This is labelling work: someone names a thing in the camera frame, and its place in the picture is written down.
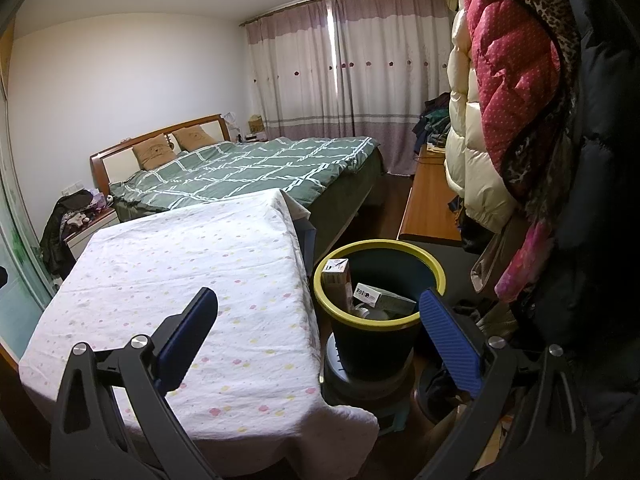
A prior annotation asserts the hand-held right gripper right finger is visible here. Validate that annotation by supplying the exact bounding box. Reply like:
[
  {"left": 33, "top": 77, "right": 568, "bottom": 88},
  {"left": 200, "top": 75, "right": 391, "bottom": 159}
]
[{"left": 419, "top": 287, "right": 608, "bottom": 480}]

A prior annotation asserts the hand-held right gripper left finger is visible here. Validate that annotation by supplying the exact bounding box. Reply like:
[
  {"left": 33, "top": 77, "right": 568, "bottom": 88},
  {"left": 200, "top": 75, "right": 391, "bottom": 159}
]
[{"left": 50, "top": 287, "right": 221, "bottom": 480}]

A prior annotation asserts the long white green box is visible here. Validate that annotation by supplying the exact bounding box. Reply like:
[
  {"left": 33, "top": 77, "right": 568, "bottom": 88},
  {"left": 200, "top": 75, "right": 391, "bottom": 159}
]
[{"left": 352, "top": 284, "right": 419, "bottom": 319}]

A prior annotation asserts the yellow rimmed dark bin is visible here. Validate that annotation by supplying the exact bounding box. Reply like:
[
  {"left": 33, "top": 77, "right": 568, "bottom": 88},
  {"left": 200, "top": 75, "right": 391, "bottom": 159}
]
[{"left": 312, "top": 240, "right": 447, "bottom": 382}]

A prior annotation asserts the white yellow box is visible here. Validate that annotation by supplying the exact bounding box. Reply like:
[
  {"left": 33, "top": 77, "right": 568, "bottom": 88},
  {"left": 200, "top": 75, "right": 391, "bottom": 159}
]
[{"left": 320, "top": 258, "right": 351, "bottom": 307}]

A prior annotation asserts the dotted white tablecloth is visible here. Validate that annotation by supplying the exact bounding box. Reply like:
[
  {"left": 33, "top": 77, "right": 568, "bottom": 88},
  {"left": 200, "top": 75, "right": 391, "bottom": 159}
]
[{"left": 17, "top": 189, "right": 381, "bottom": 463}]

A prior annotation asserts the beige garment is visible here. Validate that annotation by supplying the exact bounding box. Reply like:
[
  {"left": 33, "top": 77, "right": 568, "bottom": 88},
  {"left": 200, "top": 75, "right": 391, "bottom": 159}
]
[{"left": 470, "top": 220, "right": 522, "bottom": 294}]

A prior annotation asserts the pink garment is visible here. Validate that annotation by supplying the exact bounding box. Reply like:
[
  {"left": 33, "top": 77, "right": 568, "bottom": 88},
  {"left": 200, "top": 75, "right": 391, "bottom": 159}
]
[{"left": 494, "top": 217, "right": 554, "bottom": 304}]

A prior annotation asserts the wooden desk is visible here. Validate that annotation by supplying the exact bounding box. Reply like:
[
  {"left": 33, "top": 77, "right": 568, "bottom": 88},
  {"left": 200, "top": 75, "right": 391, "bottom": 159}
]
[{"left": 396, "top": 145, "right": 464, "bottom": 247}]

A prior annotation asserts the white wooden nightstand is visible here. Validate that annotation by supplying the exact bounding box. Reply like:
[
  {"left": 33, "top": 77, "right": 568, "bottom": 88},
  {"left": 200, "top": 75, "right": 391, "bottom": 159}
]
[{"left": 62, "top": 208, "right": 121, "bottom": 262}]

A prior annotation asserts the white puffer jacket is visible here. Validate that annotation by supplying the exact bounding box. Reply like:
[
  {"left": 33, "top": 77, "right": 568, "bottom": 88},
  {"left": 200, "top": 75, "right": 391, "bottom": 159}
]
[{"left": 444, "top": 7, "right": 522, "bottom": 234}]

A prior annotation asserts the bed with green quilt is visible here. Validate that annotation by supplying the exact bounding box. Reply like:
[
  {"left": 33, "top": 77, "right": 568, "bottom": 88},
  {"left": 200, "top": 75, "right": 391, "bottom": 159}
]
[{"left": 109, "top": 136, "right": 384, "bottom": 222}]

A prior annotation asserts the dark green bed base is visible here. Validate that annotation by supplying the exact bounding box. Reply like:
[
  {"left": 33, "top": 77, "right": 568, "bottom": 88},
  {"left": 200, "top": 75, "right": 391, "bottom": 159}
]
[{"left": 304, "top": 147, "right": 389, "bottom": 262}]

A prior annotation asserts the brown pillow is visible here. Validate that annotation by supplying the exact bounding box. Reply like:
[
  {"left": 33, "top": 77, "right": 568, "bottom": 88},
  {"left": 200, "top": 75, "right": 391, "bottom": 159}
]
[
  {"left": 131, "top": 132, "right": 176, "bottom": 170},
  {"left": 172, "top": 126, "right": 219, "bottom": 152}
]

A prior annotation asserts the wooden bed headboard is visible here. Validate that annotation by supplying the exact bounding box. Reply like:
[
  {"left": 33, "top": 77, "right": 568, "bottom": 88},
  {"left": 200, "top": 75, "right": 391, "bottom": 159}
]
[{"left": 90, "top": 113, "right": 236, "bottom": 197}]

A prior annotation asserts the glass wardrobe sliding door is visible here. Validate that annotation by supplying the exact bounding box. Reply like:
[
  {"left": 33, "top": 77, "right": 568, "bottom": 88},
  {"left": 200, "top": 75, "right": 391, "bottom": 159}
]
[{"left": 0, "top": 25, "right": 57, "bottom": 361}]

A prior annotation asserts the black coat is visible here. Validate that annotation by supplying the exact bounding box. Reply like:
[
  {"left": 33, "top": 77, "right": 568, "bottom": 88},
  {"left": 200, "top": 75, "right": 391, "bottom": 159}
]
[{"left": 520, "top": 0, "right": 640, "bottom": 466}]

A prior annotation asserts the pile of clothes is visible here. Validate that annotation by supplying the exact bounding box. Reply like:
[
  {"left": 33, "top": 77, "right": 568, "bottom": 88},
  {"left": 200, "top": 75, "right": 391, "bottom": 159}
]
[{"left": 412, "top": 92, "right": 454, "bottom": 154}]

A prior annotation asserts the red dotted puffer jacket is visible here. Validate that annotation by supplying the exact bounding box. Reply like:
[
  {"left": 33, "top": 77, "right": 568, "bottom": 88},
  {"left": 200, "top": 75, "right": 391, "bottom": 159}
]
[{"left": 460, "top": 0, "right": 567, "bottom": 182}]

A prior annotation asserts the pink white curtain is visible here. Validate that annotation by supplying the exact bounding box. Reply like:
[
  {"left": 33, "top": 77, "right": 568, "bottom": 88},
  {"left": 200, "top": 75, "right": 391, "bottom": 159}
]
[
  {"left": 240, "top": 0, "right": 347, "bottom": 142},
  {"left": 330, "top": 0, "right": 457, "bottom": 177}
]

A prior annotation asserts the leopard print garment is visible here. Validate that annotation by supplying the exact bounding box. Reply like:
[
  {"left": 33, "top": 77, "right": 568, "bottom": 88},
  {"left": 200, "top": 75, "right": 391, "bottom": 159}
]
[{"left": 450, "top": 0, "right": 582, "bottom": 202}]

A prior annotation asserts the blue grey table frame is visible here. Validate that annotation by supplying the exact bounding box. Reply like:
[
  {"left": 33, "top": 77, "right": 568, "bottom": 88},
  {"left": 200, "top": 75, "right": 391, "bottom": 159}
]
[{"left": 292, "top": 219, "right": 317, "bottom": 267}]

